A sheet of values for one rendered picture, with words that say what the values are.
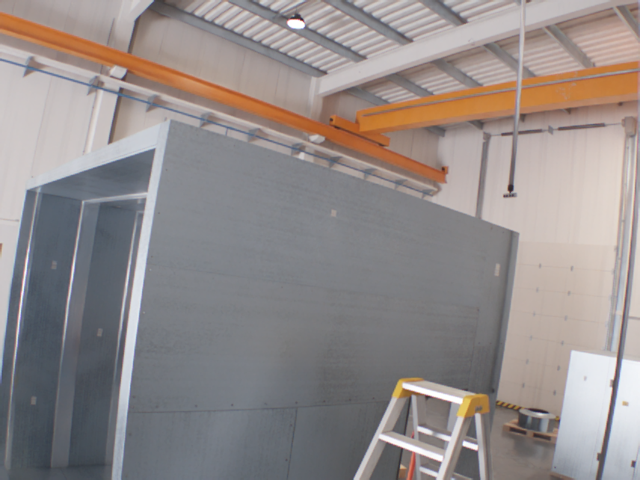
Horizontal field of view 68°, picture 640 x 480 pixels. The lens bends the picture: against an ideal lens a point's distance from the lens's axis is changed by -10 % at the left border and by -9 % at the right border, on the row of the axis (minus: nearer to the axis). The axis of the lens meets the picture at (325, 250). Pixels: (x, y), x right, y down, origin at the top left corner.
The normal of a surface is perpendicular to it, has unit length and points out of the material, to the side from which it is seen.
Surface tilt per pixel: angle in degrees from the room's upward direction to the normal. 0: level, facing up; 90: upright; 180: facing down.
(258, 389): 90
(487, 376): 90
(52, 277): 90
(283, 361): 90
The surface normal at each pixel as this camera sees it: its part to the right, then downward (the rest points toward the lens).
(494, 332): 0.64, 0.05
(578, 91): -0.76, -0.14
